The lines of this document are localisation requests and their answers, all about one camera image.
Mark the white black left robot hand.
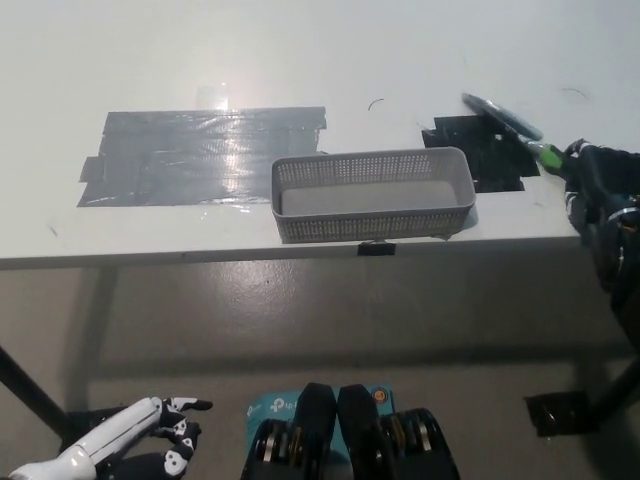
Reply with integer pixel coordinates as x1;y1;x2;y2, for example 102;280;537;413
82;395;214;480

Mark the garden trowel green black handle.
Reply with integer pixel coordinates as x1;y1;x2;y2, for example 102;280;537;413
460;91;569;176

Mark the grey duct tape patch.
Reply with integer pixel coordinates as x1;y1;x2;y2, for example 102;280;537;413
76;105;329;209

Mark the grey perforated plastic basket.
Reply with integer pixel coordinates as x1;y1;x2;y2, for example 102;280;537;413
271;147;478;245

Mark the small black tape strip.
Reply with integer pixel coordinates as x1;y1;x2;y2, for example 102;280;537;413
358;241;397;258

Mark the black table leg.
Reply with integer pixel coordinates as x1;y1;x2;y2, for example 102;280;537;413
0;344;69;441
589;357;640;421

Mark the teal tp-link box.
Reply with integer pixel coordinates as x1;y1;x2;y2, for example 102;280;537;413
244;384;399;451

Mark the black tape patch on desk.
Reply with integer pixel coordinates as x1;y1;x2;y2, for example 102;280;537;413
421;115;541;194

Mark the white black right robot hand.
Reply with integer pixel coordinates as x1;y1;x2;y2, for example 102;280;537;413
562;139;640;247

